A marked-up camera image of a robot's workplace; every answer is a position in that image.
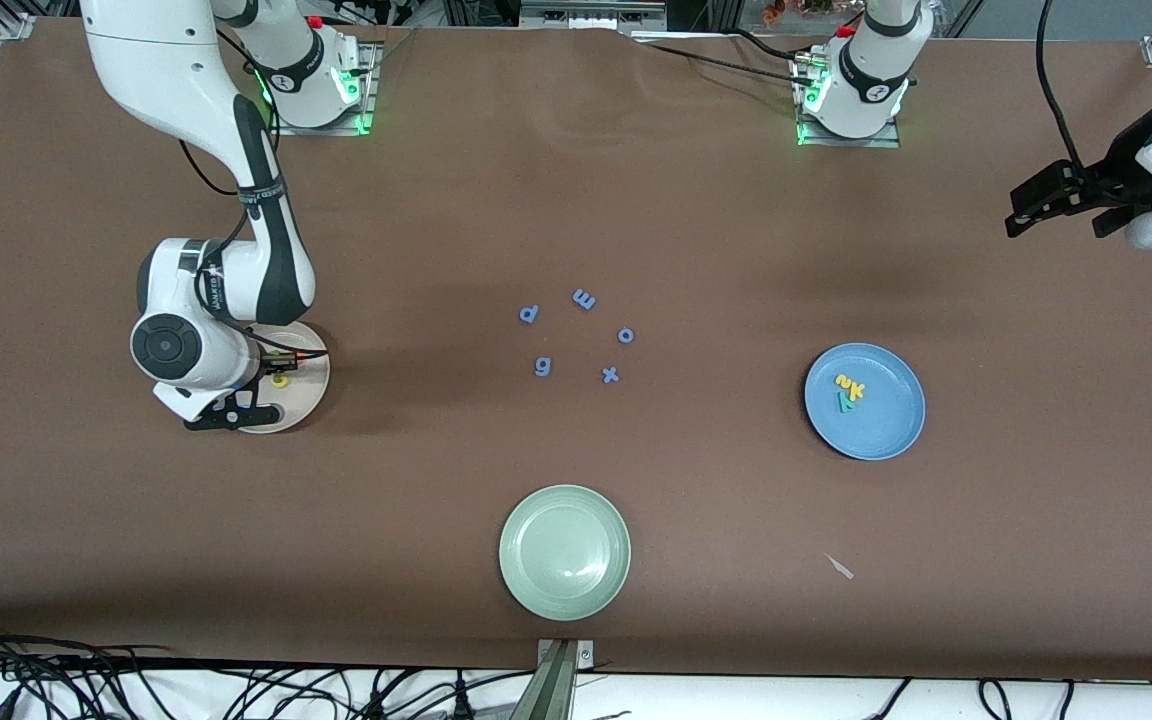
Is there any pale green plate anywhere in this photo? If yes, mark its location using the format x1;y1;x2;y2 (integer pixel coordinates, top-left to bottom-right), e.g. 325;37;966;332
498;484;632;622

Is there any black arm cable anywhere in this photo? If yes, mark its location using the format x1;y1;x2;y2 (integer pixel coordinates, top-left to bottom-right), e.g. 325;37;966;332
1034;0;1082;171
179;100;329;359

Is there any beige brown plate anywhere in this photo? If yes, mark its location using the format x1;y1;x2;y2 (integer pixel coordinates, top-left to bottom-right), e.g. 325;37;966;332
236;320;331;435

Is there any aluminium arm base plate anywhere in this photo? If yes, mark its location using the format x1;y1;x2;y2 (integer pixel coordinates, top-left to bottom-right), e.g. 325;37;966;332
269;40;378;137
794;48;902;150

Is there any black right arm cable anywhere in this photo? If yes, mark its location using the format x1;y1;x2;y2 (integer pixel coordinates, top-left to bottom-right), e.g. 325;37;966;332
179;100;329;359

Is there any brown table cover sheet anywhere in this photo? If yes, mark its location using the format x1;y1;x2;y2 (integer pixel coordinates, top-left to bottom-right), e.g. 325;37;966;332
0;18;1152;683

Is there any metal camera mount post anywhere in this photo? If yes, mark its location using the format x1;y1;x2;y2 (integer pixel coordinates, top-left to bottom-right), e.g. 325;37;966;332
511;638;595;720

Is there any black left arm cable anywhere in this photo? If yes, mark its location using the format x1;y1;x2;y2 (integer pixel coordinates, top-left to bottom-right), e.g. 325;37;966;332
1034;0;1082;171

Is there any blue plate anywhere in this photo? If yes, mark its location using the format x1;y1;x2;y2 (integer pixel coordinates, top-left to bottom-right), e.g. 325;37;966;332
803;343;927;462

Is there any grey background device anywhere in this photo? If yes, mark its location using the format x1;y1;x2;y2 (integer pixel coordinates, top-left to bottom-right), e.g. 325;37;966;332
519;0;667;31

